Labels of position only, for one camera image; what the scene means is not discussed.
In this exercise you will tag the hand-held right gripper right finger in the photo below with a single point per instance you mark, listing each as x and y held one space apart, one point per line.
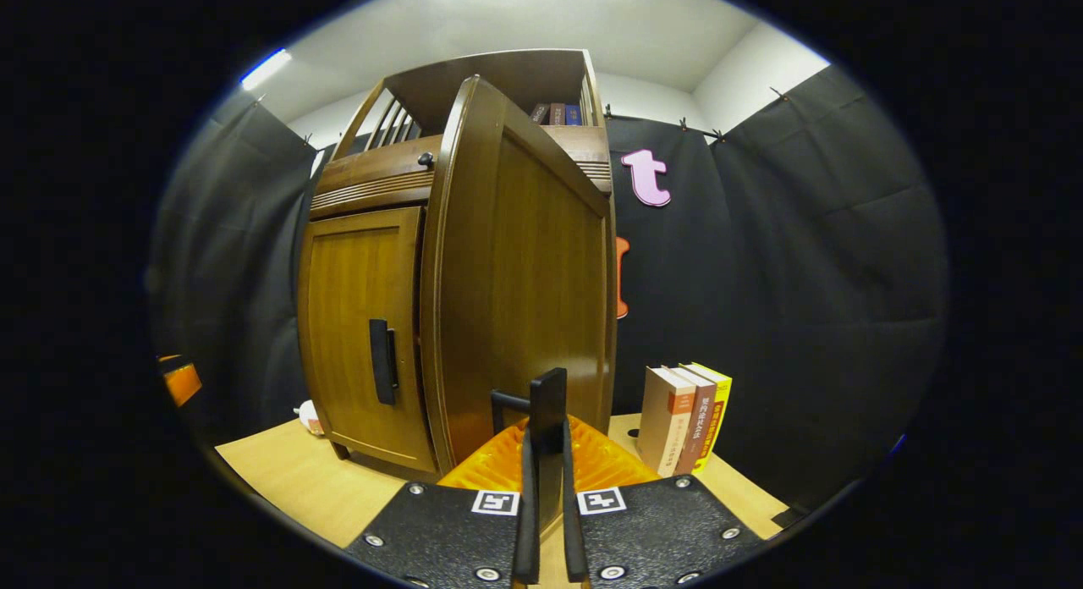
571 521

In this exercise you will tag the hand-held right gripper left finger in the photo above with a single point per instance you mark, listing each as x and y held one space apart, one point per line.
527 504

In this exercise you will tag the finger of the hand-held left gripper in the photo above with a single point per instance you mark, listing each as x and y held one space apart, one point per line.
183 384

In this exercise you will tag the wooden shoe cabinet door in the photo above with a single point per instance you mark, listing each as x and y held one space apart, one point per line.
351 310
525 259

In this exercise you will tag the wooden double-door shoe cabinet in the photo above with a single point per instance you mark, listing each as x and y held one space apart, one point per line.
525 77

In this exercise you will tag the white plastic packet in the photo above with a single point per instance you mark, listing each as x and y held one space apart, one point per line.
309 418

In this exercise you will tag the white and orange book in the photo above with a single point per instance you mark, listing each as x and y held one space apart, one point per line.
664 420

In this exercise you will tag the grey-brown book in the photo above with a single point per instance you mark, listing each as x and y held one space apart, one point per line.
700 424

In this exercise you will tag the wooden drawer with black knob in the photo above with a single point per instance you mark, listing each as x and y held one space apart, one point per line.
372 174

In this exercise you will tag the rectangular ceiling light panel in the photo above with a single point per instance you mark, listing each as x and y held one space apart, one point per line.
265 68

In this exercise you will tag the black backdrop cloth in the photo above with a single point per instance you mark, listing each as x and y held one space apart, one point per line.
804 276

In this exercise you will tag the brown book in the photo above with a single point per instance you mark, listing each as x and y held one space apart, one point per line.
540 113

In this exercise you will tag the maroon book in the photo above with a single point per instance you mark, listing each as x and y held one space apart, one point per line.
557 114

